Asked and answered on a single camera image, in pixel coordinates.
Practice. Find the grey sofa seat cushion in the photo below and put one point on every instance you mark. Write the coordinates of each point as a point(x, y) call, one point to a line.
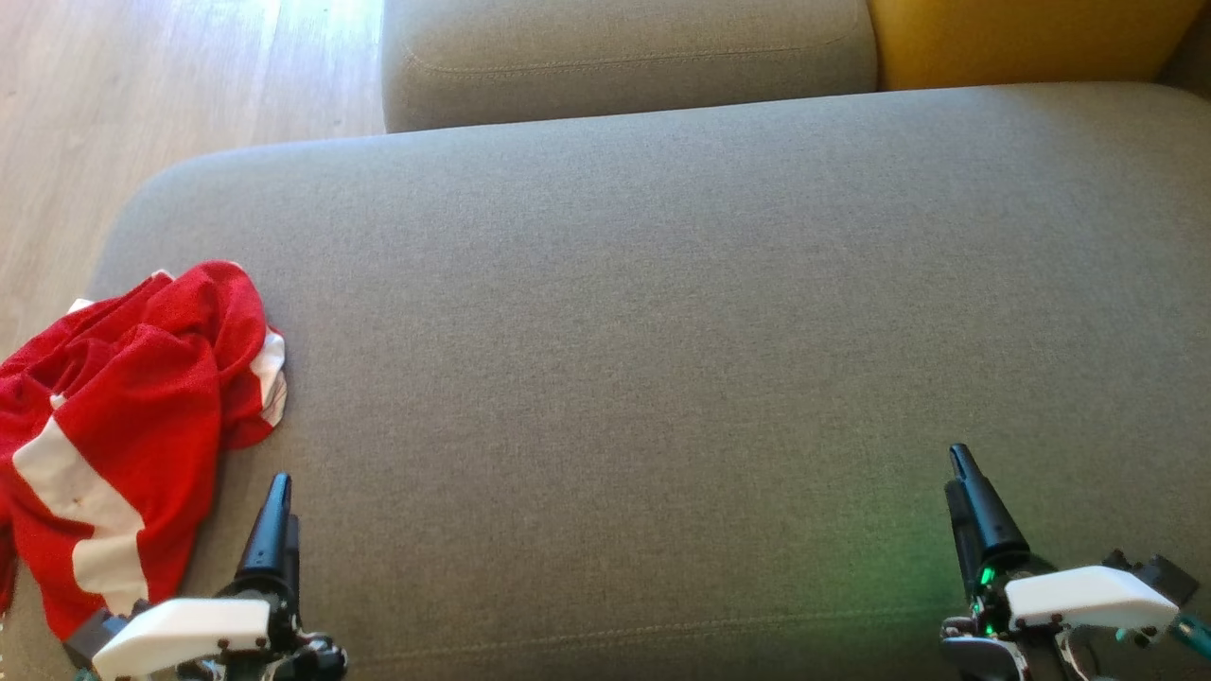
point(615, 57)

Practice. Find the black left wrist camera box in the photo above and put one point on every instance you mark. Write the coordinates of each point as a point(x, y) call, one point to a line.
point(95, 632)

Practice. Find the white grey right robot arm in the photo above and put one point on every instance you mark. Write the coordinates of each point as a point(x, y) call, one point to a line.
point(984, 662)

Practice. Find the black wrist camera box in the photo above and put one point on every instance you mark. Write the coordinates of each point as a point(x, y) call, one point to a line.
point(95, 632)
point(1164, 575)

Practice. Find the yellow sofa back cushion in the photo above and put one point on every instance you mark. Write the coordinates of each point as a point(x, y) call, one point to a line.
point(1022, 43)

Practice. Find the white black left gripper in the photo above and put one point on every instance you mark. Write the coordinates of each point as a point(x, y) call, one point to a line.
point(189, 629)

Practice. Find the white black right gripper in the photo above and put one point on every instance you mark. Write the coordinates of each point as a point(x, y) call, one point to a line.
point(1088, 596)

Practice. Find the large grey sofa seat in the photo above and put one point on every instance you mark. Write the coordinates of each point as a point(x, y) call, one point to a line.
point(662, 331)

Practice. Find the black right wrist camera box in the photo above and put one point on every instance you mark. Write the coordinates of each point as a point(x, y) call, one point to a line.
point(1164, 575)

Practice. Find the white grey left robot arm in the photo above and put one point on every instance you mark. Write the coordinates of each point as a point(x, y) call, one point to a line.
point(317, 662)

